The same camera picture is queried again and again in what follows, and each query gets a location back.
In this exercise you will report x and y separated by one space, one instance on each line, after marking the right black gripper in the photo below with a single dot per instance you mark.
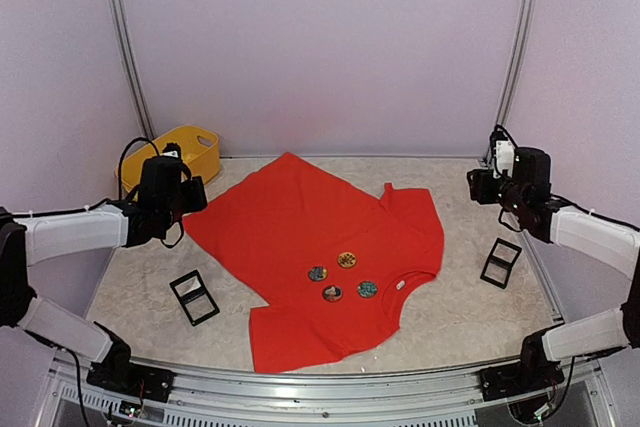
478 186

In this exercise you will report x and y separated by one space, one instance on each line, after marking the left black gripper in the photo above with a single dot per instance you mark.
197 199

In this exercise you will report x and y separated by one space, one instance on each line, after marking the black brooch box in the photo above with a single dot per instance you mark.
194 298
500 262

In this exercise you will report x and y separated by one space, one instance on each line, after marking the red t-shirt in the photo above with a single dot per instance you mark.
269 230

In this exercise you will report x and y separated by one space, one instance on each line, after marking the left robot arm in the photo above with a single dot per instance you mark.
166 193

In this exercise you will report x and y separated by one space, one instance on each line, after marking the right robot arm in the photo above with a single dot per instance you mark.
517 179

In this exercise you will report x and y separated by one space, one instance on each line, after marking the green blue round brooch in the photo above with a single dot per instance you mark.
367 289

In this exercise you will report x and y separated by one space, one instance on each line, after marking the orange blue round brooch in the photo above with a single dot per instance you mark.
332 293

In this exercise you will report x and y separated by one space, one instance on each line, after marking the yellow plastic basket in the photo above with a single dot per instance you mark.
196 147

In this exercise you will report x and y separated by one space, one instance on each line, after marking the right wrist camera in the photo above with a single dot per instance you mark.
502 154

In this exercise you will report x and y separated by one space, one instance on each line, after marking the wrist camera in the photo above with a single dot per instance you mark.
171 153
502 154

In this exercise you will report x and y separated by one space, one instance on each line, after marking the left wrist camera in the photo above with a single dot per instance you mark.
171 153

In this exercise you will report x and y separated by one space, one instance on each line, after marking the right aluminium frame post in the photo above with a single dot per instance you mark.
516 59

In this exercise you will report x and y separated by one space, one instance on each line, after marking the aluminium frame post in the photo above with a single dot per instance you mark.
125 46
516 59

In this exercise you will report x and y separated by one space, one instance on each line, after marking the front aluminium rail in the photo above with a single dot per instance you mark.
215 397

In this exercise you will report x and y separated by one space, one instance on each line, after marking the left aluminium frame post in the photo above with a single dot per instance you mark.
125 46

